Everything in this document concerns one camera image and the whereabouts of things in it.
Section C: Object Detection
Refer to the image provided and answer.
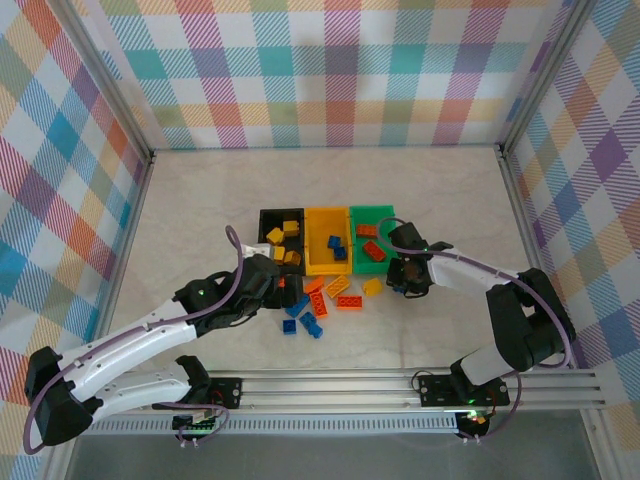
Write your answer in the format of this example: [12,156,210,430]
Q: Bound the black plastic container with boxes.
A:
[256,207,307,276]

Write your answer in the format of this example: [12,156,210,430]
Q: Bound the green plastic container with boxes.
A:
[348,203,401,275]

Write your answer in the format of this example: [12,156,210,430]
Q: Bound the yellow plastic container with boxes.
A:
[303,206,355,277]

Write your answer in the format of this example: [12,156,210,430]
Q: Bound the plaid backdrop panel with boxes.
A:
[504,0,640,431]
[0,0,146,480]
[64,0,586,151]

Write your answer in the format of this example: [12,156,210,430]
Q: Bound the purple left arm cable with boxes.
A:
[23,224,247,455]

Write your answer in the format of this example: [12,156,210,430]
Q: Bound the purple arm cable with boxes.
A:
[23,224,247,455]
[375,216,576,446]

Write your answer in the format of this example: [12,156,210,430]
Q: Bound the thin black left gripper cable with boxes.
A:
[229,304,261,326]

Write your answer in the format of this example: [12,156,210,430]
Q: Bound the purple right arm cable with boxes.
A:
[375,216,576,446]

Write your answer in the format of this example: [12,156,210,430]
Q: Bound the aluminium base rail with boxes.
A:
[99,368,609,415]

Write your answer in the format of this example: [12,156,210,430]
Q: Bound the aluminium table side rail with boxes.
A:
[497,144,619,480]
[84,149,156,351]

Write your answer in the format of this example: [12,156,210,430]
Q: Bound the slotted grey cable duct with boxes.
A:
[82,417,461,435]

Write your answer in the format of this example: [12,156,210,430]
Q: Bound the aluminium frame post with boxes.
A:
[54,0,156,161]
[497,0,599,159]

